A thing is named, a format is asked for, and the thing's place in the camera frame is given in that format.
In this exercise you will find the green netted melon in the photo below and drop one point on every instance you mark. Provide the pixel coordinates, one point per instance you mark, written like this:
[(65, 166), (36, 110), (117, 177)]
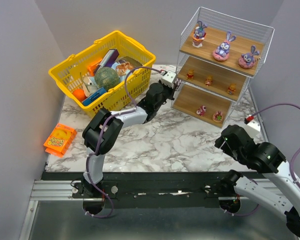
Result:
[(106, 78)]

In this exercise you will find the white wire wooden shelf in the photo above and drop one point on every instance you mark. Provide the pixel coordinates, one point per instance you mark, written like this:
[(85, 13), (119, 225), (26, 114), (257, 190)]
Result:
[(194, 93)]

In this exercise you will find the orange candy box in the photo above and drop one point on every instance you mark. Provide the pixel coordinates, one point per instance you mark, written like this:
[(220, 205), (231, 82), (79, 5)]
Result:
[(93, 65)]

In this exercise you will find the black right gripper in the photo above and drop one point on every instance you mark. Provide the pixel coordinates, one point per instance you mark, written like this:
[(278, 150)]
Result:
[(222, 144)]

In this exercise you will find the purple box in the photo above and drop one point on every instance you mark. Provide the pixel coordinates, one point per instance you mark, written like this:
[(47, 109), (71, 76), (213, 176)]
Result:
[(108, 60)]

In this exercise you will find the chips bag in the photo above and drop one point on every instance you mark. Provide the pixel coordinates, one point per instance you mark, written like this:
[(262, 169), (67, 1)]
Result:
[(124, 65)]

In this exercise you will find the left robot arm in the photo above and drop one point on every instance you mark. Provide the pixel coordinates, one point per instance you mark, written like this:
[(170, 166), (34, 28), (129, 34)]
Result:
[(103, 130)]

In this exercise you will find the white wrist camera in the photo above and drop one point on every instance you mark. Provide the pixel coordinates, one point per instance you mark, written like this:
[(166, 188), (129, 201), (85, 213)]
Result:
[(252, 127), (168, 78)]

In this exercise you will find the blue box in basket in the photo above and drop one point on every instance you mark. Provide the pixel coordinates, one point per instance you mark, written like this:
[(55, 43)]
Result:
[(94, 96)]

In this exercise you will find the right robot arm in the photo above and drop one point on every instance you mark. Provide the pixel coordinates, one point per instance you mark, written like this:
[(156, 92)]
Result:
[(265, 158)]

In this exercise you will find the purple bunny donut toy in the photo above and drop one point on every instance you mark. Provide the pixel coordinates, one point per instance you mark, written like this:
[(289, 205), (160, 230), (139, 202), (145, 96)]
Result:
[(248, 60)]

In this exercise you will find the orange bear toy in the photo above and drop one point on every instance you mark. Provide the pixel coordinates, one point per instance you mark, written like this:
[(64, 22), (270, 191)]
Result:
[(231, 89), (209, 80), (190, 74)]

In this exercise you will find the purple wavy striped sponge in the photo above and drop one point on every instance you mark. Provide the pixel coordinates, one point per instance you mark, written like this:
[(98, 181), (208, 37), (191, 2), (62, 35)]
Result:
[(177, 84)]

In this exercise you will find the orange ball in basket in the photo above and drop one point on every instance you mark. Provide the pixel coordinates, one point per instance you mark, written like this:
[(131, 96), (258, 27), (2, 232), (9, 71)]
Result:
[(79, 94)]

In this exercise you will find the small purple bunny toy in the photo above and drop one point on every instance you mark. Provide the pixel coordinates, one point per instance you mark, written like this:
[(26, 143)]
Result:
[(199, 34)]

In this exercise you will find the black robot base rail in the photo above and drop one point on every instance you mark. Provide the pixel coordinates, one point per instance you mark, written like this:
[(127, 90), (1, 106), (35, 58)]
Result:
[(159, 190)]

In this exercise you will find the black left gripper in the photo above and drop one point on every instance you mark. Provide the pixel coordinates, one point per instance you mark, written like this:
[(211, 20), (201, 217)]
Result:
[(171, 89)]

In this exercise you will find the white bag in basket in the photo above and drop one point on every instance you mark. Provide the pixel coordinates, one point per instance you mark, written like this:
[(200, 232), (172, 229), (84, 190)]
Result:
[(89, 85)]

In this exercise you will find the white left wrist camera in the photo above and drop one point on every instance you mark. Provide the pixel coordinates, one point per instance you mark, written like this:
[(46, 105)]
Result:
[(168, 78)]

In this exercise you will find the orange scrub daddy box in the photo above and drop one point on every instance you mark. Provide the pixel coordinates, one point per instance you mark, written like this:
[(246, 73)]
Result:
[(60, 140)]

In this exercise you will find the pink strawberry donut toy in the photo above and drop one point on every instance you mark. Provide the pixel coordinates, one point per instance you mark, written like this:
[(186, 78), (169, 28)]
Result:
[(218, 117)]

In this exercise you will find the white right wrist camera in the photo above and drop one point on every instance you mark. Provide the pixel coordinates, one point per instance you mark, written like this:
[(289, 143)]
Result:
[(252, 127)]

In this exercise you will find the red white clown toy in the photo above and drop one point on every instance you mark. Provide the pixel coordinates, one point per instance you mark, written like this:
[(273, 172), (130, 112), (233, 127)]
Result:
[(201, 110)]

